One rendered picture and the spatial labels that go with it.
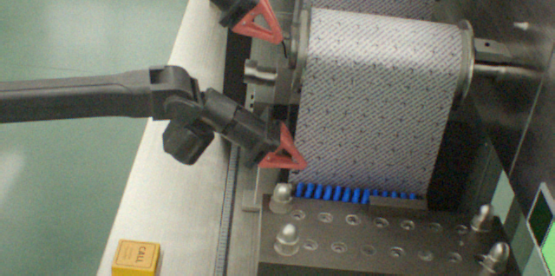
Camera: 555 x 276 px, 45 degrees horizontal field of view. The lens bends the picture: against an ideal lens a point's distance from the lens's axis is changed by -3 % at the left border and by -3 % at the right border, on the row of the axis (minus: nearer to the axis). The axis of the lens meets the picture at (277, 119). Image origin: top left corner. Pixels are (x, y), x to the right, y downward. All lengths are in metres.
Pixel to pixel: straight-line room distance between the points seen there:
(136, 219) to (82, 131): 1.91
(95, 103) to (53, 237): 1.59
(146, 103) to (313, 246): 0.33
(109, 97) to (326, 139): 0.35
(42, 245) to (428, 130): 1.74
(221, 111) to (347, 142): 0.21
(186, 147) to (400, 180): 0.36
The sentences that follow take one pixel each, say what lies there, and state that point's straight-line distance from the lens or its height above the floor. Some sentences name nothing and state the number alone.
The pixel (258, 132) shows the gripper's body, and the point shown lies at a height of 1.13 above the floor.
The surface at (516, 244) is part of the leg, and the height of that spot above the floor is 0.83.
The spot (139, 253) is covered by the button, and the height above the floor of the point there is 0.92.
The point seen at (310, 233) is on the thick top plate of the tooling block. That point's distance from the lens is 1.06.
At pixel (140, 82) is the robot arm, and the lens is 1.03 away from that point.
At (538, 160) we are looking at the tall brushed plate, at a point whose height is 1.23.
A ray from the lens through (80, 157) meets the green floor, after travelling 2.98.
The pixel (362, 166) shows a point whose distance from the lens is 1.14.
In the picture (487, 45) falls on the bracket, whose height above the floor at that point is 1.29.
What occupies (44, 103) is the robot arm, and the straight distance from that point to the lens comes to 1.04.
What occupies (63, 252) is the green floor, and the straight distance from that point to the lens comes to 2.54.
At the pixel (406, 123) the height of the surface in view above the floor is 1.17.
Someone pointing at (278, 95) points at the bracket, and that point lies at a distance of 1.15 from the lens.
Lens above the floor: 1.71
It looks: 31 degrees down
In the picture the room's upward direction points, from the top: 8 degrees clockwise
